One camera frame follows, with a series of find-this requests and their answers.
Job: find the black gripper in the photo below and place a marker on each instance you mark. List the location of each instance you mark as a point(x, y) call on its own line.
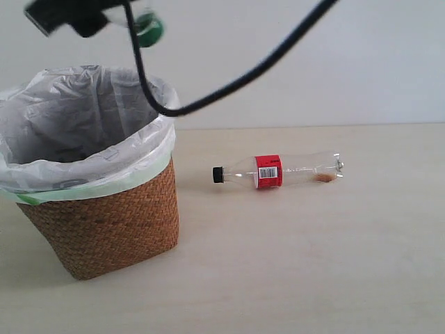
point(87, 22)

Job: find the clear bottle green cap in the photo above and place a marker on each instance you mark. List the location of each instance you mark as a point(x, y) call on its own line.
point(149, 29)

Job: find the clear bottle red label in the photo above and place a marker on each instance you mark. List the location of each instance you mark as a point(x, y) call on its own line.
point(277, 170)

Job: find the white plastic bin liner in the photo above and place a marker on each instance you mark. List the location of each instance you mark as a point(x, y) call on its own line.
point(78, 133)

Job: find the woven brown wicker basket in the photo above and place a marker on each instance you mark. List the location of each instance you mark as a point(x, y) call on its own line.
point(97, 236)

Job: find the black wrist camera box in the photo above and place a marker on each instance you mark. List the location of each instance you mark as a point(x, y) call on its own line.
point(48, 16)

